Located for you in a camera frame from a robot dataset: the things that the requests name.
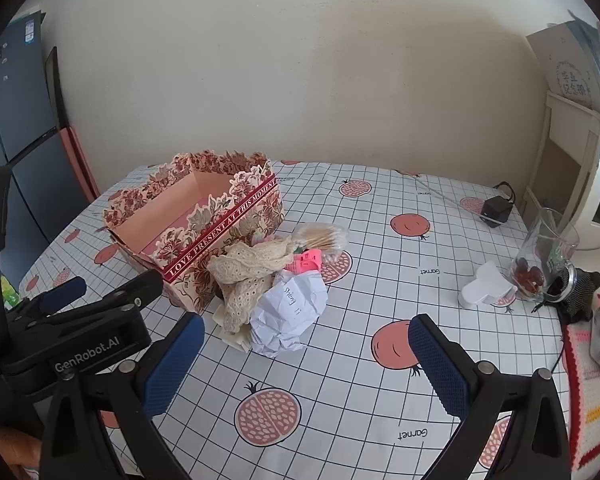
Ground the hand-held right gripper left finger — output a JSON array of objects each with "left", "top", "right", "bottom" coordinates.
[{"left": 39, "top": 312, "right": 207, "bottom": 480}]

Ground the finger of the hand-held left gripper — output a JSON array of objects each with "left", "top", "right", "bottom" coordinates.
[
  {"left": 45, "top": 269, "right": 165, "bottom": 320},
  {"left": 7, "top": 276, "right": 88, "bottom": 322}
]

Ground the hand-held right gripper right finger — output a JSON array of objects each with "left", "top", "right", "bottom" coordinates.
[{"left": 407, "top": 314, "right": 573, "bottom": 480}]

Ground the white plastic holder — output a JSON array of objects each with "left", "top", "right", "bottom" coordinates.
[{"left": 457, "top": 261, "right": 518, "bottom": 308}]

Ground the floral paper box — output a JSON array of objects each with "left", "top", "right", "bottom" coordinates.
[{"left": 102, "top": 150, "right": 286, "bottom": 313}]

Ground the cream lace scrunchie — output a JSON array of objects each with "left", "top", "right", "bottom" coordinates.
[{"left": 207, "top": 236, "right": 296, "bottom": 333}]

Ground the white paper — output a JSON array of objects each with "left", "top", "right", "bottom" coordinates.
[{"left": 249, "top": 270, "right": 327, "bottom": 358}]

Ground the pink hair roller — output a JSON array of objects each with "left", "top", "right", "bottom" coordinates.
[{"left": 285, "top": 249, "right": 323, "bottom": 275}]

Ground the bag of cotton swabs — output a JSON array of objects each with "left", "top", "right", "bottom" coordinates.
[{"left": 291, "top": 222, "right": 351, "bottom": 266}]

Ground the desktop with checkered fruit tablecloth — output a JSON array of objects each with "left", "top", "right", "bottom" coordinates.
[{"left": 17, "top": 160, "right": 573, "bottom": 480}]

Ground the pink board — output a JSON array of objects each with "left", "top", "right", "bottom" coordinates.
[{"left": 60, "top": 127, "right": 101, "bottom": 203}]

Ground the glass cup with red fruit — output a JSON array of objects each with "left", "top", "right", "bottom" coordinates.
[{"left": 511, "top": 207, "right": 580, "bottom": 303}]

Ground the crocheted mat with red border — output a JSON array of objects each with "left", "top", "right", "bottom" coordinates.
[{"left": 565, "top": 292, "right": 600, "bottom": 466}]

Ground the black round mesh device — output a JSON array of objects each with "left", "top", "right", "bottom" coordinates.
[{"left": 545, "top": 265, "right": 600, "bottom": 323}]

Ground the black power adapter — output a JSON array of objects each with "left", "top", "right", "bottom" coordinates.
[{"left": 481, "top": 181, "right": 517, "bottom": 228}]

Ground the blue-grey refrigerator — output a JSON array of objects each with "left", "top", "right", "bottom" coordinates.
[{"left": 0, "top": 7, "right": 93, "bottom": 291}]

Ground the black board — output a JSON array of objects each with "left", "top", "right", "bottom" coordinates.
[{"left": 45, "top": 46, "right": 71, "bottom": 131}]

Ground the white wooden shelf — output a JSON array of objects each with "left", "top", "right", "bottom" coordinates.
[{"left": 522, "top": 90, "right": 600, "bottom": 231}]

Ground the white printed card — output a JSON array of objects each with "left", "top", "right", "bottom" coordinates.
[{"left": 525, "top": 22, "right": 600, "bottom": 108}]

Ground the white cable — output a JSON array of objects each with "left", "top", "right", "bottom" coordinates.
[{"left": 410, "top": 172, "right": 486, "bottom": 221}]

